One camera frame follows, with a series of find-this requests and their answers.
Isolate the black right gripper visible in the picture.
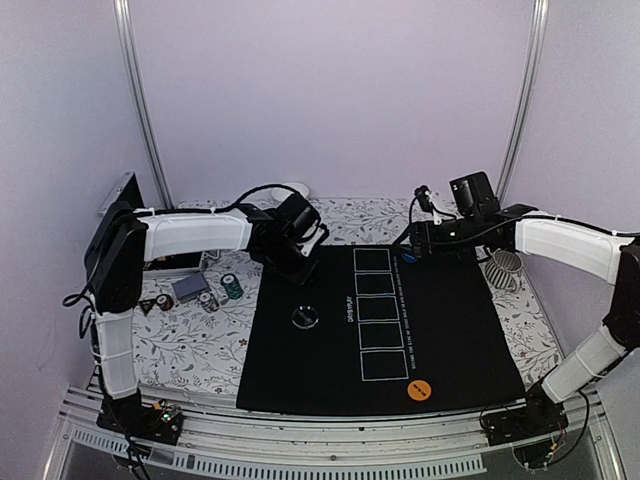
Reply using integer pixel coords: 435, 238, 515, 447
393, 214, 481, 258

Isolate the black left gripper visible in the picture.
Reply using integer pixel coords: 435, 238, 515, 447
264, 239, 323, 290

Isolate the blue small blind button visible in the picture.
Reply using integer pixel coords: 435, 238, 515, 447
401, 252, 418, 264

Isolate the black dealer button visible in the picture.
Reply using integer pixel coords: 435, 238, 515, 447
291, 305, 319, 330

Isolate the grey playing card deck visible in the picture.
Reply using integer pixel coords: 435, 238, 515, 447
172, 272, 210, 302

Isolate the orange big blind button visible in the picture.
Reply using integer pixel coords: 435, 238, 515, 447
407, 379, 432, 402

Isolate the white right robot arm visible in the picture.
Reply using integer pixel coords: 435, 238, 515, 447
396, 172, 639, 436

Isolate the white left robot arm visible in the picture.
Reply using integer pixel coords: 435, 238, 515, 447
62, 187, 329, 434

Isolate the white ceramic bowl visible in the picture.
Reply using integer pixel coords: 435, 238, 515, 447
271, 182, 310, 202

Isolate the green poker chip stack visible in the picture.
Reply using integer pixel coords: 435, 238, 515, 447
220, 273, 244, 300

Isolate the black poker play mat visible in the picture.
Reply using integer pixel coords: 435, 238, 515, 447
236, 246, 525, 417

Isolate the blue peach poker chip stack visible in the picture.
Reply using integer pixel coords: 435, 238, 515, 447
198, 291, 220, 313

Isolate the black triangular marker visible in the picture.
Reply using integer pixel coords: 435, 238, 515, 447
138, 299, 156, 316

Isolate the aluminium poker case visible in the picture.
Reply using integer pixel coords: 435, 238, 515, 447
98, 171, 222, 278

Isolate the front aluminium rail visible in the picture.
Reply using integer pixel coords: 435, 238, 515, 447
44, 386, 627, 479

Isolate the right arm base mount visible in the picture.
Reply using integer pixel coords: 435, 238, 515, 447
479, 400, 569, 470

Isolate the right aluminium frame post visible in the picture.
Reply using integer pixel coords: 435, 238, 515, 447
496, 0, 549, 202

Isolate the aluminium frame post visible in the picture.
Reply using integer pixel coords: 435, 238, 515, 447
496, 0, 549, 202
113, 0, 174, 208

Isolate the left aluminium frame post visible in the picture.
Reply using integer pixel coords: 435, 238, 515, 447
113, 0, 174, 208

